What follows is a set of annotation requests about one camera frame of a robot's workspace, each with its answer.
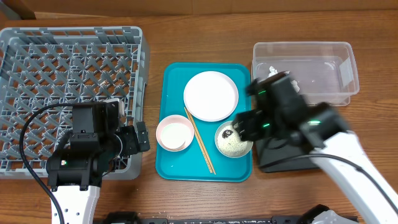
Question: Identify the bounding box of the clear plastic bin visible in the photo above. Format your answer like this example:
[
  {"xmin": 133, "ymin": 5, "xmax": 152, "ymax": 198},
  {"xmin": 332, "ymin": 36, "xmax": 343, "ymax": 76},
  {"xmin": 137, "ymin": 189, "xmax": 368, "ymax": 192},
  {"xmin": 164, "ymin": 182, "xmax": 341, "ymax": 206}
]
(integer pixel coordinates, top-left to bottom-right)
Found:
[{"xmin": 252, "ymin": 42, "xmax": 359, "ymax": 106}]

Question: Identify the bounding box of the black rail at table edge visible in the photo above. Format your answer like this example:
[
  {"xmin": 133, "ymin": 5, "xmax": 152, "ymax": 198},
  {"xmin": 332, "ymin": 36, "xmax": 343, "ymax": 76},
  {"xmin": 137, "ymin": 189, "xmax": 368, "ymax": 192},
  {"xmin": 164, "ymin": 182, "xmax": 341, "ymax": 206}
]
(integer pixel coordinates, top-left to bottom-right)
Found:
[{"xmin": 93, "ymin": 211, "xmax": 358, "ymax": 224}]

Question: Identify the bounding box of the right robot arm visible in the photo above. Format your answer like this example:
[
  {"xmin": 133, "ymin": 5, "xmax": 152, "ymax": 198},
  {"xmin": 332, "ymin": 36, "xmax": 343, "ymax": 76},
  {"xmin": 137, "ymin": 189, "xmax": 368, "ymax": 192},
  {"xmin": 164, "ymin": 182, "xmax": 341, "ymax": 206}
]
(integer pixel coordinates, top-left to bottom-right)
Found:
[{"xmin": 232, "ymin": 103, "xmax": 397, "ymax": 223}]

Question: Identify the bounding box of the grey dishwasher rack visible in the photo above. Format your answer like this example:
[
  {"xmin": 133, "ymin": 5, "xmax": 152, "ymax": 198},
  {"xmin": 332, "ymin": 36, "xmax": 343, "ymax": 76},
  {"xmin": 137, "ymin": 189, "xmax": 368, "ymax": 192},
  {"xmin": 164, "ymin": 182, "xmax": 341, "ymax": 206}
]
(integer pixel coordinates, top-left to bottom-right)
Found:
[{"xmin": 1, "ymin": 26, "xmax": 150, "ymax": 179}]

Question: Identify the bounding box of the teal plastic tray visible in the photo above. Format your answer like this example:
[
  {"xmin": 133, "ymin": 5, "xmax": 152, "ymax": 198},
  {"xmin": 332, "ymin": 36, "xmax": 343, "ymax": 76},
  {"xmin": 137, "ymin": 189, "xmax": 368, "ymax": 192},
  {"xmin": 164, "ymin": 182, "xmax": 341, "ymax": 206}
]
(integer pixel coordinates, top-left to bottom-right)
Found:
[{"xmin": 155, "ymin": 62, "xmax": 252, "ymax": 182}]

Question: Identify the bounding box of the black plastic tray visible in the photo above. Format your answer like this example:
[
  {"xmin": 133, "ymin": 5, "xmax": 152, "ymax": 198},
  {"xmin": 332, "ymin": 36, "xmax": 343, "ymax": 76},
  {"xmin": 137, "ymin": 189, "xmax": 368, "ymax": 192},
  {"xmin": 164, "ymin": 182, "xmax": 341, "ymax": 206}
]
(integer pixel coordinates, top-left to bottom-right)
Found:
[{"xmin": 254, "ymin": 138, "xmax": 318, "ymax": 173}]

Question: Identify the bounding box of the white tissue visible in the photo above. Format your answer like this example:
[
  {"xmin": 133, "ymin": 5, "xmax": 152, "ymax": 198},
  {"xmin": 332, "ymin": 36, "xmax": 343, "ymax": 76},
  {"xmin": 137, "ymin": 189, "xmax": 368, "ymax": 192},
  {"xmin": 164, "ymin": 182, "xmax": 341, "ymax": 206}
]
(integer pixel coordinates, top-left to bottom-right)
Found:
[{"xmin": 268, "ymin": 66, "xmax": 300, "ymax": 93}]

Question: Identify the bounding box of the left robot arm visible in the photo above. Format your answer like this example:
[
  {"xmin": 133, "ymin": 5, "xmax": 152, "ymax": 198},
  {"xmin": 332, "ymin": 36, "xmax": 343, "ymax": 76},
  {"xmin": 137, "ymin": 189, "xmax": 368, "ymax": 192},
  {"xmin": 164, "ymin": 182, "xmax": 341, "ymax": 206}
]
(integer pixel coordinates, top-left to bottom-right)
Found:
[{"xmin": 46, "ymin": 121, "xmax": 150, "ymax": 223}]

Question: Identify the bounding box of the pink round plate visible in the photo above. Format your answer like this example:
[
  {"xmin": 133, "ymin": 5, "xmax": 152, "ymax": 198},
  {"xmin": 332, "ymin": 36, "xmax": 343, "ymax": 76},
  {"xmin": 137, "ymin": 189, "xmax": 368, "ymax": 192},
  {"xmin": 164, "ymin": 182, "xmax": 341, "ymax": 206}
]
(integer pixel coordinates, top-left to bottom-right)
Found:
[{"xmin": 183, "ymin": 71, "xmax": 239, "ymax": 122}]

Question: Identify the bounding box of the grey bowl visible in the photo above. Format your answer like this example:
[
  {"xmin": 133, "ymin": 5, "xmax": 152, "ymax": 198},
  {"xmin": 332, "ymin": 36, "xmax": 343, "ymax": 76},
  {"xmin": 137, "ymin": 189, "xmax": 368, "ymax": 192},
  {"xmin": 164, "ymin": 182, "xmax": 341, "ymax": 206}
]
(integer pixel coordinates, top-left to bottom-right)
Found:
[{"xmin": 215, "ymin": 121, "xmax": 253, "ymax": 158}]

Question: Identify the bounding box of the white paper cup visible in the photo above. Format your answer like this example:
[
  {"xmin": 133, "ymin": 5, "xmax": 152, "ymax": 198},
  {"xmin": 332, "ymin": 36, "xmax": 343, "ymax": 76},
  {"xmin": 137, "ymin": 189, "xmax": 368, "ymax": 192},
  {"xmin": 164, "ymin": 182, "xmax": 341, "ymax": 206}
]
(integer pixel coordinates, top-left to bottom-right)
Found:
[{"xmin": 160, "ymin": 123, "xmax": 192, "ymax": 151}]

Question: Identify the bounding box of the pink plastic bowl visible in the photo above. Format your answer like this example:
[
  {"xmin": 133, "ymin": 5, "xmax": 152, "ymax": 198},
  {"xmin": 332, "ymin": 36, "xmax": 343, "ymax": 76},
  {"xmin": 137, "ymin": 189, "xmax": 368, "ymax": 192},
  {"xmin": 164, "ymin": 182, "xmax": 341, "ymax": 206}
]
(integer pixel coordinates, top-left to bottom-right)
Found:
[{"xmin": 156, "ymin": 114, "xmax": 194, "ymax": 152}]

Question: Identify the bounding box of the white rice pile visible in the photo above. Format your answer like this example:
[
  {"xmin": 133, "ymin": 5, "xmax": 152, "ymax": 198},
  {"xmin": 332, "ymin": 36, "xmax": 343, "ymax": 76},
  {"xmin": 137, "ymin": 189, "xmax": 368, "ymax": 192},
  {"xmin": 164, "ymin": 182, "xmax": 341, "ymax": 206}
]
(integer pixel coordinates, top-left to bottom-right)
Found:
[{"xmin": 216, "ymin": 125, "xmax": 248, "ymax": 157}]

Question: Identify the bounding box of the dark food scrap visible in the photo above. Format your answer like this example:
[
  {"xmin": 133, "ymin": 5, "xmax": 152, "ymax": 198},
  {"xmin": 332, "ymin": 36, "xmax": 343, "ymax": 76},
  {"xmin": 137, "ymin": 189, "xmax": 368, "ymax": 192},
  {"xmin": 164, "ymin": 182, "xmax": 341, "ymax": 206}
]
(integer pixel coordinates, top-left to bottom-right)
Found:
[{"xmin": 222, "ymin": 129, "xmax": 233, "ymax": 139}]

